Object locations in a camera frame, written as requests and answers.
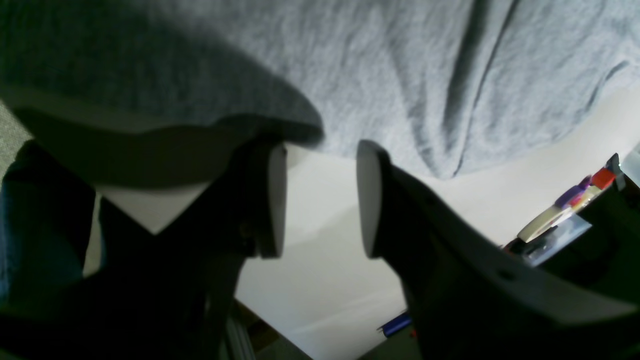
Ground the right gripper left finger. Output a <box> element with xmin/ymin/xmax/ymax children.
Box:
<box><xmin>1</xmin><ymin>140</ymin><xmax>286</xmax><ymax>360</ymax></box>

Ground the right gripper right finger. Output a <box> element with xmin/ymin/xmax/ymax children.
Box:
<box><xmin>356</xmin><ymin>140</ymin><xmax>639</xmax><ymax>360</ymax></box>

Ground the grey T-shirt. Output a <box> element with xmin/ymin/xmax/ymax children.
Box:
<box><xmin>1</xmin><ymin>0</ymin><xmax>639</xmax><ymax>179</ymax></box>

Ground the blue clamp tool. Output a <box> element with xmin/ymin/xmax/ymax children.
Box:
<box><xmin>377</xmin><ymin>311</ymin><xmax>413</xmax><ymax>338</ymax></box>

